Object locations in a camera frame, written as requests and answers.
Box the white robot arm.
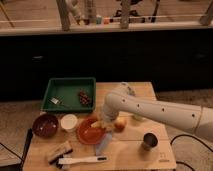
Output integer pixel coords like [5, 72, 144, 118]
[101, 82, 213, 142]

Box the dark red bowl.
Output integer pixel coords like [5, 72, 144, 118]
[32, 114, 59, 138]

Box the yellow banana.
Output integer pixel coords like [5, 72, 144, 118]
[91, 121, 104, 128]

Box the black cable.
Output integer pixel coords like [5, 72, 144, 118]
[170, 133, 213, 171]

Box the green plastic tray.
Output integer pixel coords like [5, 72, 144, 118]
[41, 77, 96, 113]

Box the small white cup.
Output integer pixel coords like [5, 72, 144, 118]
[61, 114, 78, 132]

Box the red yellow apple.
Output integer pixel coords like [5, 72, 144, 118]
[114, 118, 127, 132]

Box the dark grape bunch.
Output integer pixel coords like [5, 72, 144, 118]
[78, 91, 92, 106]

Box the metal fork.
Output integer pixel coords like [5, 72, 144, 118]
[51, 98, 69, 108]

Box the dark metal cup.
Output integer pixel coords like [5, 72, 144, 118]
[142, 133, 158, 151]

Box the blue grey knife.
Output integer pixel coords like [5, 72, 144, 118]
[95, 132, 113, 156]

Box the orange red plate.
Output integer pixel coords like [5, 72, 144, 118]
[76, 117, 106, 145]

